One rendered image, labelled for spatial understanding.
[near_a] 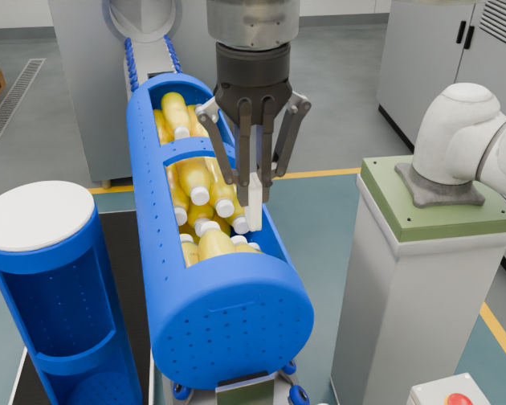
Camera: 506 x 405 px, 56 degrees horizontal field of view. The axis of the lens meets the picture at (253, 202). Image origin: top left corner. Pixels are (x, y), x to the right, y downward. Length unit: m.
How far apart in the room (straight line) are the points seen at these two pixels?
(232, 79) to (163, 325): 0.44
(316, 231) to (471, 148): 1.70
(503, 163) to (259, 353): 0.65
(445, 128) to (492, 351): 1.43
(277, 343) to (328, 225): 1.98
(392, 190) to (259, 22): 0.90
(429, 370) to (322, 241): 1.21
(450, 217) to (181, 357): 0.73
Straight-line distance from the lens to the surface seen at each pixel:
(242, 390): 0.86
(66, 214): 1.28
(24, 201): 1.36
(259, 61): 0.47
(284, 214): 2.88
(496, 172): 1.18
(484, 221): 1.28
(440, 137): 1.20
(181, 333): 0.81
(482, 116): 1.18
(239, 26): 0.46
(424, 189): 1.28
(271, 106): 0.52
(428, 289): 1.39
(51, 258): 1.23
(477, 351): 2.40
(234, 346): 0.86
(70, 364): 1.51
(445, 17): 3.20
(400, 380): 1.70
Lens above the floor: 1.77
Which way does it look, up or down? 37 degrees down
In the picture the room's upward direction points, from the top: straight up
